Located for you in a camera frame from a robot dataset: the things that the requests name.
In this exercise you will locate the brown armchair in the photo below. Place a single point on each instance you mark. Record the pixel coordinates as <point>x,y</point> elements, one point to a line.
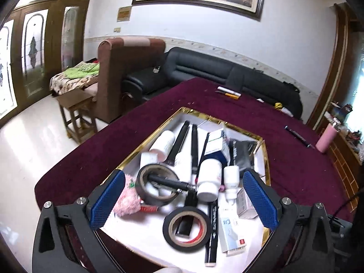
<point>111,85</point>

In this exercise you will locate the thin black pen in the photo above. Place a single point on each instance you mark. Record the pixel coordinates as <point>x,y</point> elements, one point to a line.
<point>203,153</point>

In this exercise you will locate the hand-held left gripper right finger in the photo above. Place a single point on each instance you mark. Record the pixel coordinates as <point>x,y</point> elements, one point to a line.
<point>260,199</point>

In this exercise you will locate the white pen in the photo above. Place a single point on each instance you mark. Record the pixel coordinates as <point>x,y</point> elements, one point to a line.
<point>229,90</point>

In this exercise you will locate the black marker pink end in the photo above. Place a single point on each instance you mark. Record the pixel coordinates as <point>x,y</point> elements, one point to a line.
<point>194,148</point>

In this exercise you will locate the pink plush toy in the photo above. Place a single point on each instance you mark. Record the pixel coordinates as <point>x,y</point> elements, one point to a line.
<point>128,202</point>

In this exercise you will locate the green cloth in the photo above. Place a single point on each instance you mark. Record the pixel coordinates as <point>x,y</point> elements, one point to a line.
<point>82,71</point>

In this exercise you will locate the small wall plaque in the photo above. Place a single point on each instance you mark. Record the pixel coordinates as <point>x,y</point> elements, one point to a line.
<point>124,13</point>

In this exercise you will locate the maroon table cloth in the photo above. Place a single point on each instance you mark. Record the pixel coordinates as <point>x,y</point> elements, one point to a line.
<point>128,125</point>

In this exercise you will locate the gold-rimmed white tray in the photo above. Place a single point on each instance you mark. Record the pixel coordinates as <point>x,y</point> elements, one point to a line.
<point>136,233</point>

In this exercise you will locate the yellow object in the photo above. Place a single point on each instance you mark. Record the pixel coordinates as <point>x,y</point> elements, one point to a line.
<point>278,106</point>

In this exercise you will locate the red tube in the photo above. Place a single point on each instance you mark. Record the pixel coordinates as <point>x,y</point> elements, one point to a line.
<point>149,208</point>

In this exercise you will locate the black leather sofa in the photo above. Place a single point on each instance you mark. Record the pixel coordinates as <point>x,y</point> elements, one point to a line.
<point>199,65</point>

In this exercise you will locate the black metal-tipped pen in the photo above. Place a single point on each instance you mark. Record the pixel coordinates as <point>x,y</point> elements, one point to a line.
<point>170,182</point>

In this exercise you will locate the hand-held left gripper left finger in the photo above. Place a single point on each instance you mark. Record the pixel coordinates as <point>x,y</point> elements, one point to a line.
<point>108,199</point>

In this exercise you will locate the blue white carton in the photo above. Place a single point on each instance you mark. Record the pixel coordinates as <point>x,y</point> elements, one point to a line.
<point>216,148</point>

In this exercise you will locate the pink tumbler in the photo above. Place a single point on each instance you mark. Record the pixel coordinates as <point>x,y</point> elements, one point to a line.
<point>327,138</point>

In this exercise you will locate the long white carton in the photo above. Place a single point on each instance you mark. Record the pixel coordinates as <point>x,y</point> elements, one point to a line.
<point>230,233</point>

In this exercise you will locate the small white box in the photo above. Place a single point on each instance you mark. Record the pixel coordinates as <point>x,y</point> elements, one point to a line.
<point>148,160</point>

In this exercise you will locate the black marker white print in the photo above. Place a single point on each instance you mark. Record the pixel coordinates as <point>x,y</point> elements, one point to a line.
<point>212,233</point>

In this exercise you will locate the wooden stool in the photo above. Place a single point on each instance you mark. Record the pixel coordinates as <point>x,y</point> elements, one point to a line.
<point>78,109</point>

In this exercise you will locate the plain black sachet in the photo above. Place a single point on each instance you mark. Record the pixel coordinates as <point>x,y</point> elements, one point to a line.
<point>241,153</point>

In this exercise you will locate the dark blue pen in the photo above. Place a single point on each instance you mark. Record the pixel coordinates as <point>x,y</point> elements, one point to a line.
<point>298,136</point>

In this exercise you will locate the wooden glass-panel doors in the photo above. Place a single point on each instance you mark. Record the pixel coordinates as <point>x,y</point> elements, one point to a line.
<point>54,48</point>

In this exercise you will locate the flat white packet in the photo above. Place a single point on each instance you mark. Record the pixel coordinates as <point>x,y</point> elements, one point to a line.
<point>183,165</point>

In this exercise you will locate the yellow pen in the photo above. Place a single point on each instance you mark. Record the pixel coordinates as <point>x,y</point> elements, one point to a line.
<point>230,95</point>

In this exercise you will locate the small grey box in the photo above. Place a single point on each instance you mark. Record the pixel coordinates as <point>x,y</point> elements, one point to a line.
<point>244,204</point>

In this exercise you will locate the small white dropper bottle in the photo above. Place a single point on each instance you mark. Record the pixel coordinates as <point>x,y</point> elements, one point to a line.
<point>231,176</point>

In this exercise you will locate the wooden door frame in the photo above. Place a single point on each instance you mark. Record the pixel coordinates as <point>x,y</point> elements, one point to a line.
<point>338,62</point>

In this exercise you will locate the black tape roll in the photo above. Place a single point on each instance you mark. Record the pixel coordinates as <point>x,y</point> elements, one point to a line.
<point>182,246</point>

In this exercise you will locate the white pill bottle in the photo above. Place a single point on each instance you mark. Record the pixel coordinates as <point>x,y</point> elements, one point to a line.
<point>209,176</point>

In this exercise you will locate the wooden side cabinet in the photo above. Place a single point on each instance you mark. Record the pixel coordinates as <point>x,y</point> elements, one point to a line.
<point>345,162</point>

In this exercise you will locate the white cosmetic tube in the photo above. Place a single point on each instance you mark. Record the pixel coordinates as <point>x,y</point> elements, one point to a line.
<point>163,143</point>

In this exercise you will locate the black rectangular case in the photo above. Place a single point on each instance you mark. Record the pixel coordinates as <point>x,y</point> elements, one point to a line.
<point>187,224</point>

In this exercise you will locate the grey tape roll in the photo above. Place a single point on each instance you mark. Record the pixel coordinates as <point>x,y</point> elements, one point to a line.
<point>159,201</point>

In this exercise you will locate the patterned blanket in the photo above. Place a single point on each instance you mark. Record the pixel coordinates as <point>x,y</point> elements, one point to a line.
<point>68,84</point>

